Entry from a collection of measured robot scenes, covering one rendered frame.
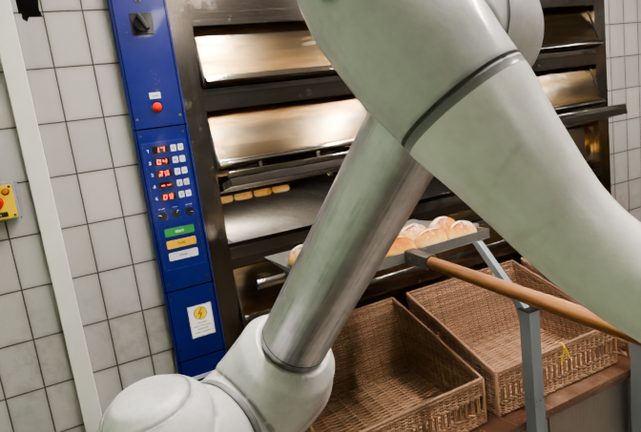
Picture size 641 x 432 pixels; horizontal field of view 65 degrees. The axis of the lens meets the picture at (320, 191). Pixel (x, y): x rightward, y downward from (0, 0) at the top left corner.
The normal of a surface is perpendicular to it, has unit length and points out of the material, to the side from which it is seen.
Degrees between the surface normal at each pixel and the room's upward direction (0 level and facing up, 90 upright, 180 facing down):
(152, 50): 90
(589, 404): 90
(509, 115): 79
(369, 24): 86
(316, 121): 70
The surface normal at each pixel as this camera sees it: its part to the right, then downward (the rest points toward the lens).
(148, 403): -0.19, -0.95
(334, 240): -0.55, 0.22
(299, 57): 0.35, -0.25
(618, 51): 0.41, 0.10
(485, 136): -0.26, 0.19
